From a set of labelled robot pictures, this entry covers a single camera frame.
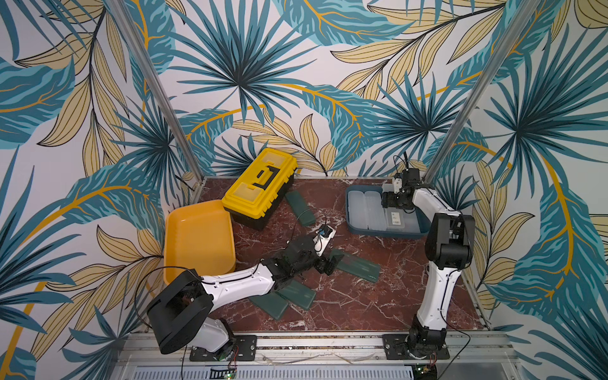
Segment yellow black toolbox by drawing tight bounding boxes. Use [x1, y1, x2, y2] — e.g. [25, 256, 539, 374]
[222, 148, 298, 231]

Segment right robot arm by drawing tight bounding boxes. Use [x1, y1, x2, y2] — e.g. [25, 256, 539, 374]
[382, 169, 475, 359]

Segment aluminium front rail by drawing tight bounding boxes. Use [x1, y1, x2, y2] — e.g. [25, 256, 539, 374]
[110, 330, 524, 379]

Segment yellow plastic tray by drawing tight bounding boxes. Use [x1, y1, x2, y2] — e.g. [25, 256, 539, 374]
[163, 199, 236, 285]

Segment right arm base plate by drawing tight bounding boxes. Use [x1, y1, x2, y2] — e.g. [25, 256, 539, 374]
[382, 332, 451, 361]

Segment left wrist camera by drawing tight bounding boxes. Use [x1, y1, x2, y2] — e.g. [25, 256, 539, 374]
[313, 224, 336, 257]

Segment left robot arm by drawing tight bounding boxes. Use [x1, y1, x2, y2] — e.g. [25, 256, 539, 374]
[145, 226, 340, 355]

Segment teal plastic tray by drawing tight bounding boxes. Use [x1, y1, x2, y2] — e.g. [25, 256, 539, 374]
[345, 184, 431, 240]

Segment clear rectangular case front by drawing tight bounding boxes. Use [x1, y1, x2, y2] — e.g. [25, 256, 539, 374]
[364, 191, 387, 231]

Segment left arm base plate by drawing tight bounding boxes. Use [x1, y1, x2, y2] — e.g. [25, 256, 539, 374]
[189, 335, 257, 364]

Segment green pencil case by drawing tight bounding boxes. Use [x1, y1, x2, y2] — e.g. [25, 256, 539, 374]
[285, 191, 316, 227]
[278, 280, 317, 310]
[249, 293, 289, 321]
[330, 250, 381, 283]

